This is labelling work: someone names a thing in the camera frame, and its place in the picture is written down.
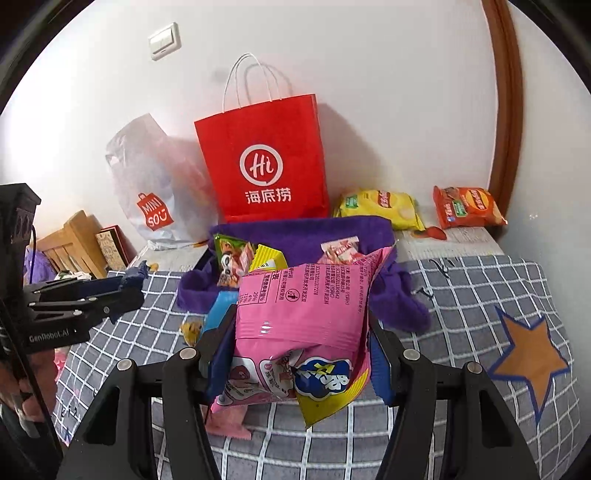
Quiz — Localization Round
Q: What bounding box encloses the yellow snack packet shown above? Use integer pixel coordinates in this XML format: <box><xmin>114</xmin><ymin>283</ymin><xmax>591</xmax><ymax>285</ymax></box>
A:
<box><xmin>249</xmin><ymin>244</ymin><xmax>288</xmax><ymax>273</ymax></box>

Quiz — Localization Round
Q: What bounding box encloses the green snack packet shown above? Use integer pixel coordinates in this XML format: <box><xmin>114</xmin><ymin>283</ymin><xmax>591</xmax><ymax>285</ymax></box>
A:
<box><xmin>213</xmin><ymin>233</ymin><xmax>254</xmax><ymax>288</ymax></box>

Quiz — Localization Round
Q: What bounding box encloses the white wall switch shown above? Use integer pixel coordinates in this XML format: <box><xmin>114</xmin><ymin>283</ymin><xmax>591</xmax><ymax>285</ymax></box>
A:
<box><xmin>148</xmin><ymin>22</ymin><xmax>181</xmax><ymax>61</ymax></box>

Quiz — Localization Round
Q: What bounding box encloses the magenta snack bag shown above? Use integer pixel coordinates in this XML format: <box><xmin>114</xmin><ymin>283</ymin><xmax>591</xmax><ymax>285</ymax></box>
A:
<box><xmin>211</xmin><ymin>247</ymin><xmax>392</xmax><ymax>427</ymax></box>

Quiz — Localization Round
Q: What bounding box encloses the grey checked tablecloth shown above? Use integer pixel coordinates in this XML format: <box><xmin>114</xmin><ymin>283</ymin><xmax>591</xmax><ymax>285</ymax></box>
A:
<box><xmin>53</xmin><ymin>255</ymin><xmax>583</xmax><ymax>479</ymax></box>

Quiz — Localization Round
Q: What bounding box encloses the red Haidilao paper bag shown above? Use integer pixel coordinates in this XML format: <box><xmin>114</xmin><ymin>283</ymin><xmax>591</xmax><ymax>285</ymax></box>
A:
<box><xmin>194</xmin><ymin>94</ymin><xmax>331</xmax><ymax>223</ymax></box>

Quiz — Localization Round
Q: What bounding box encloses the brown wooden door frame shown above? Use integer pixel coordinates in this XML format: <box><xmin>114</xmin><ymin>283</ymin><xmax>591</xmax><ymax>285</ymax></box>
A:
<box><xmin>481</xmin><ymin>0</ymin><xmax>524</xmax><ymax>215</ymax></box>

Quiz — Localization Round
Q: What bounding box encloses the blue tissue pack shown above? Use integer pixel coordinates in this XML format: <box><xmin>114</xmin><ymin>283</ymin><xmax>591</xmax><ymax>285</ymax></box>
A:
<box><xmin>202</xmin><ymin>291</ymin><xmax>238</xmax><ymax>333</ymax></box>

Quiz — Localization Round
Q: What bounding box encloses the white Miniso plastic bag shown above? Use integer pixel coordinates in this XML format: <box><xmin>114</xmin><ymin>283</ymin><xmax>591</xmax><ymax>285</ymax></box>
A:
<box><xmin>105</xmin><ymin>114</ymin><xmax>217</xmax><ymax>250</ymax></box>

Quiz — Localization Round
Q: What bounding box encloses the orange chips bag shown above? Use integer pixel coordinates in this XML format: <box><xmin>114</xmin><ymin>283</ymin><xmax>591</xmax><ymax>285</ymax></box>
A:
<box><xmin>433</xmin><ymin>186</ymin><xmax>507</xmax><ymax>230</ymax></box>

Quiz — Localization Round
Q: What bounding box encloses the yellow chips bag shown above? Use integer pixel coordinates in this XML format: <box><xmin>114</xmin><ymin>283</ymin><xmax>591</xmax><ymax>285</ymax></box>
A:
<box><xmin>332</xmin><ymin>189</ymin><xmax>425</xmax><ymax>231</ymax></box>

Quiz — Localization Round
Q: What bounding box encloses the red white jelly packet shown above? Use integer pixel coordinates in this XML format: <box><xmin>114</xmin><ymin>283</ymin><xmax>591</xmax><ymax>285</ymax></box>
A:
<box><xmin>318</xmin><ymin>236</ymin><xmax>363</xmax><ymax>265</ymax></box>

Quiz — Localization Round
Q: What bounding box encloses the person's left hand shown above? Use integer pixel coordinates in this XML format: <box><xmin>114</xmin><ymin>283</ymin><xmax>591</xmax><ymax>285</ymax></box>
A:
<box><xmin>0</xmin><ymin>347</ymin><xmax>59</xmax><ymax>423</ymax></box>

